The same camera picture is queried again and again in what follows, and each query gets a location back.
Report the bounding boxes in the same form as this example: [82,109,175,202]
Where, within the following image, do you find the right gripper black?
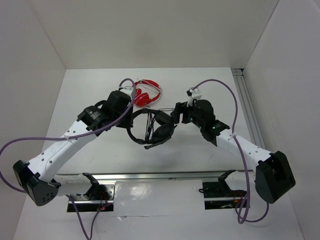
[170,101,205,129]

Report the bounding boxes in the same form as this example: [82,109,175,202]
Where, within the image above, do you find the black headset with microphone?
[126,108,177,150]

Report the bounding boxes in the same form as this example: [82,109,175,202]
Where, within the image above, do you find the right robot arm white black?
[171,100,296,204]

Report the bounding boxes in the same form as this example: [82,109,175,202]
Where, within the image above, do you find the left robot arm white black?
[13,87,134,206]

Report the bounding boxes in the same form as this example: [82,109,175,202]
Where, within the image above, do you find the red headphones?
[134,79,162,108]

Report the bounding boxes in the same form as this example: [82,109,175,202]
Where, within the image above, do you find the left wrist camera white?
[118,86,135,98]

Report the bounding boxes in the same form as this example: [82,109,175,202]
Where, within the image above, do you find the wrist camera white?
[186,88,202,107]
[118,86,135,98]

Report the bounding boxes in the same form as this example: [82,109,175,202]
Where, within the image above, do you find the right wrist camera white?
[186,88,202,107]

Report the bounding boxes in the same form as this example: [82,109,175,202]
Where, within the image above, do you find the aluminium rail right side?
[231,68,266,149]

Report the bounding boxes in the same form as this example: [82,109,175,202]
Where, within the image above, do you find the aluminium rail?
[231,68,266,149]
[56,171,256,183]

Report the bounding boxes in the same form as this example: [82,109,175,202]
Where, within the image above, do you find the aluminium rail front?
[56,171,256,183]

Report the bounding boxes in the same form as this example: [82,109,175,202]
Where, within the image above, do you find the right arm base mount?
[198,181,247,210]

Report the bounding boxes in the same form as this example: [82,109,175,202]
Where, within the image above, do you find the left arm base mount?
[68,173,116,213]

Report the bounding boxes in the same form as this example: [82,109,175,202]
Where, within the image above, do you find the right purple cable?
[189,79,270,225]

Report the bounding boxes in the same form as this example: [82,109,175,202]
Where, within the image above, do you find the purple cable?
[189,79,270,225]
[0,77,137,240]

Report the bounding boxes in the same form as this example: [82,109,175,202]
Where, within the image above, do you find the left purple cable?
[0,77,137,240]

